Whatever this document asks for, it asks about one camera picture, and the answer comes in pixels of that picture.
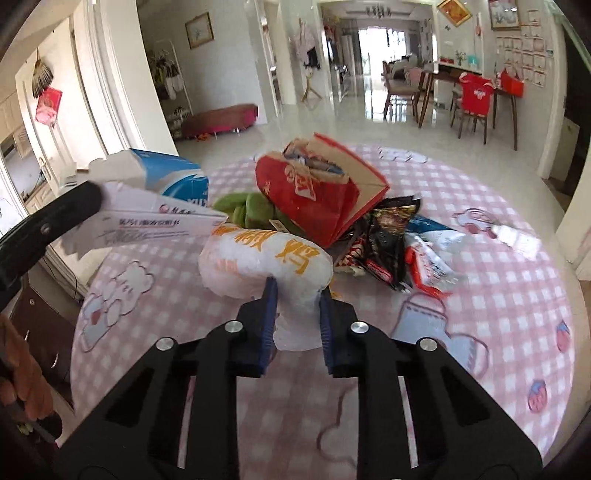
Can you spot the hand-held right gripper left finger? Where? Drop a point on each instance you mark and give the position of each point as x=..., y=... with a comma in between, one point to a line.
x=269, y=323

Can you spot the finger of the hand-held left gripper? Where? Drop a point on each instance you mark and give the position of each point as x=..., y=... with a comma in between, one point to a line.
x=46, y=226

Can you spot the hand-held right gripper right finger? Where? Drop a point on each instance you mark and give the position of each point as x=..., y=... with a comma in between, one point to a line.
x=326, y=327

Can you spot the white plastic bag orange print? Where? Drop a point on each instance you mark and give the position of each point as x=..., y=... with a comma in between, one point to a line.
x=258, y=263

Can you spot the white paper box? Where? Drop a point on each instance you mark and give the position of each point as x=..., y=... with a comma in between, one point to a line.
x=152, y=221

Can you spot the red striped snack wrapper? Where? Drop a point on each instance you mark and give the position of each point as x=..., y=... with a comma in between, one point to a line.
x=353, y=256

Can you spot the dark wooden cabinet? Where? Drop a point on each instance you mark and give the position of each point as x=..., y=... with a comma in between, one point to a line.
x=41, y=323

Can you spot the black snack wrapper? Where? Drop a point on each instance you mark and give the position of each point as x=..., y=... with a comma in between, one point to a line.
x=388, y=240

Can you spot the green plastic bag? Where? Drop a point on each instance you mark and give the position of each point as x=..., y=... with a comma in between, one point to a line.
x=249, y=210

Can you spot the red and white wrapper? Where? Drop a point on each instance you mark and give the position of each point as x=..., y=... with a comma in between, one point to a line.
x=429, y=270

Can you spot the red hanging decoration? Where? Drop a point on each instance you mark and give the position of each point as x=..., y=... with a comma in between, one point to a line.
x=48, y=107

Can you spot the red paper bag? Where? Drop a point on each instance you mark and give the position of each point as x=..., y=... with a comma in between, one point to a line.
x=318, y=207

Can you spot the blue and white carton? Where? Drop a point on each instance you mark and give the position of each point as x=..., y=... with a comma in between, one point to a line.
x=175, y=177

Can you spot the brown cloth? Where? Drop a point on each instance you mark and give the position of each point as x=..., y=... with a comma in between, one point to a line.
x=23, y=364

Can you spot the blue and white wrapper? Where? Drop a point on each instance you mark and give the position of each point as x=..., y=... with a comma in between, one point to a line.
x=438, y=233

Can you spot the hanging straw fan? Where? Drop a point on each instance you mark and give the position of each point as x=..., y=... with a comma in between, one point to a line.
x=41, y=76

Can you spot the pink checkered tablecloth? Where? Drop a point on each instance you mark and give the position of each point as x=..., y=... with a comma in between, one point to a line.
x=485, y=300

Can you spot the white shelf rack with plant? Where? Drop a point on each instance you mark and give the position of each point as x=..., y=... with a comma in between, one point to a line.
x=171, y=83

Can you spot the pink bench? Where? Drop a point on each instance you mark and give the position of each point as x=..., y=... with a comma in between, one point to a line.
x=219, y=119

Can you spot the clear plastic wrapper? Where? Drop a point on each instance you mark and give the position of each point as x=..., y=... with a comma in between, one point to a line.
x=515, y=237

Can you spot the wooden coat stand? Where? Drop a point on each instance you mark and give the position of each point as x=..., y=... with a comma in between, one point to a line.
x=310, y=87

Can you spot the wooden dining chair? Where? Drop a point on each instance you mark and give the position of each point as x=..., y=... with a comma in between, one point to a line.
x=400, y=90

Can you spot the wooden chair with red shirt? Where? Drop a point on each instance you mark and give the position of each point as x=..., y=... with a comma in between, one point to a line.
x=471, y=122

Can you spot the red shirt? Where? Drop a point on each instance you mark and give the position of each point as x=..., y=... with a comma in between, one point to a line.
x=475, y=94

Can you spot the wooden dining table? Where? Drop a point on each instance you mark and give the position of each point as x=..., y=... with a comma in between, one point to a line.
x=443, y=69

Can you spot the pink garment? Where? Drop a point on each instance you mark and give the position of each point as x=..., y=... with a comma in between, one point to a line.
x=304, y=39

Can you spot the ceiling chandelier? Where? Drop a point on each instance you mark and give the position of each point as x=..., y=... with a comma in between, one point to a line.
x=378, y=11

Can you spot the gold framed picture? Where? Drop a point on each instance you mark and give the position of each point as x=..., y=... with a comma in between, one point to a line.
x=454, y=11

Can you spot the white framed picture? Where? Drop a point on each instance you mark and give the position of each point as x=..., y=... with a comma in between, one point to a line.
x=504, y=14

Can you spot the framed wall picture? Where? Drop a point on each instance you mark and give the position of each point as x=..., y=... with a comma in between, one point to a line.
x=199, y=30

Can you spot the wall of paper certificates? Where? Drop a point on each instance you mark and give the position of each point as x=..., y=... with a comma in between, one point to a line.
x=528, y=50

